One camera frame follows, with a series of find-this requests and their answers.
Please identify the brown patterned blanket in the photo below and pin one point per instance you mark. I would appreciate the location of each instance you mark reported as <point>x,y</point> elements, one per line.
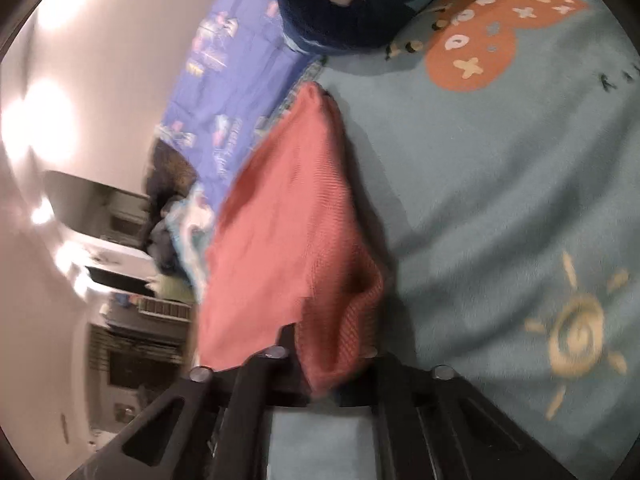
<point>172,170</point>

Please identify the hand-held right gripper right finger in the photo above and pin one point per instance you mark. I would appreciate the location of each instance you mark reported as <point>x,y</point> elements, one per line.
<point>395,395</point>

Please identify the purple tree-print sheet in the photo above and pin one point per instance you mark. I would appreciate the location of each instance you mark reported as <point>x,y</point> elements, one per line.
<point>235,75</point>

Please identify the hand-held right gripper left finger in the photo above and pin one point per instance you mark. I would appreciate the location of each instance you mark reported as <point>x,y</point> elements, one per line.
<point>250,385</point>

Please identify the dark blue star-print blanket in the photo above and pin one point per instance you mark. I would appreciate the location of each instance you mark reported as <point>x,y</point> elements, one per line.
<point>370,15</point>

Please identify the teal printed bed blanket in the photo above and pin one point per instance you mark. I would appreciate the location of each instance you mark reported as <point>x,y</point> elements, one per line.
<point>475,185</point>

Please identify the green cushion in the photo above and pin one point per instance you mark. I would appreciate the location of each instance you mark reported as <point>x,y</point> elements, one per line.
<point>175,290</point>

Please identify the white slatted rack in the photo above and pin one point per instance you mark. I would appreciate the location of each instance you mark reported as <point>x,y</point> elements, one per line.
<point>165,308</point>

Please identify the coral long-sleeve shirt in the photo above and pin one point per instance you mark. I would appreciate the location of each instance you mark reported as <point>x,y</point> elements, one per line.
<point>290,240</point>

